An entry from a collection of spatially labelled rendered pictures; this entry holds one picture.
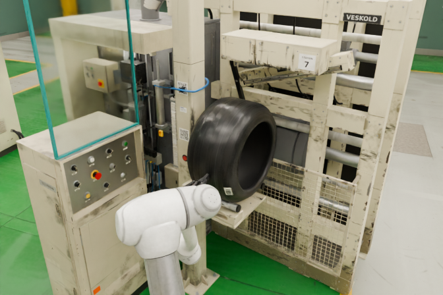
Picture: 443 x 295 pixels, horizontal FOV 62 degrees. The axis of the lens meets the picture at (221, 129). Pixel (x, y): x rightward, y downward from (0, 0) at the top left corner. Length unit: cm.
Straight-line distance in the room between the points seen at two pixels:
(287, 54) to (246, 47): 25
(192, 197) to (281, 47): 112
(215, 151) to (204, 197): 78
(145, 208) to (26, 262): 242
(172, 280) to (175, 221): 17
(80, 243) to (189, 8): 140
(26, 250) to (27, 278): 32
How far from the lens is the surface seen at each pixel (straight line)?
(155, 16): 262
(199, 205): 112
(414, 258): 353
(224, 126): 189
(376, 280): 322
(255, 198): 240
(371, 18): 218
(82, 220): 221
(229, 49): 219
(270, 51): 206
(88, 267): 240
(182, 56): 207
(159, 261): 115
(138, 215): 110
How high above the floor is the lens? 217
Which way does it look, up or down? 24 degrees down
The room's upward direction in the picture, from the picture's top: 1 degrees clockwise
